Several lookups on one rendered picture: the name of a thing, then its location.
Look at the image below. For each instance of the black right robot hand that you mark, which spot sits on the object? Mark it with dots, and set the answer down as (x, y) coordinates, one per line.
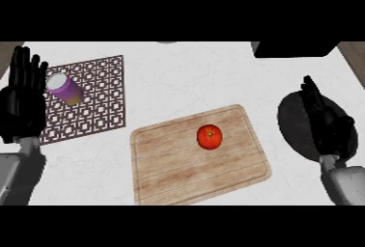
(326, 122)

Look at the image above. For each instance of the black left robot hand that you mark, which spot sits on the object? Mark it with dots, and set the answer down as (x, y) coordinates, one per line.
(19, 103)

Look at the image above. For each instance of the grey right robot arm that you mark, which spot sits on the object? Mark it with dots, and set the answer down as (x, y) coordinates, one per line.
(343, 180)

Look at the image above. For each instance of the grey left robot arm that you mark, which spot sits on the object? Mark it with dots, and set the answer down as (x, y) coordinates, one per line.
(19, 173)

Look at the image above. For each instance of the black round pan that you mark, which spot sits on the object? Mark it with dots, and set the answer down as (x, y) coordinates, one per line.
(294, 125)

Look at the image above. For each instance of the red tomato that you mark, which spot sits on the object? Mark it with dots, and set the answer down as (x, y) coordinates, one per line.
(210, 137)

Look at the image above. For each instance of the wooden cutting board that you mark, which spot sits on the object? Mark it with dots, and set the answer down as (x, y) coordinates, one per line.
(199, 157)

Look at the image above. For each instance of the purple can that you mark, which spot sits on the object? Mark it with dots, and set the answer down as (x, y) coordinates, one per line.
(65, 88)

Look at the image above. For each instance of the brown patterned placemat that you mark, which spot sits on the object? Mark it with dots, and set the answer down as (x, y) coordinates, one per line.
(94, 96)

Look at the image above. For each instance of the black appliance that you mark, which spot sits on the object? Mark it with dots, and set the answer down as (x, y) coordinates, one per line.
(294, 49)

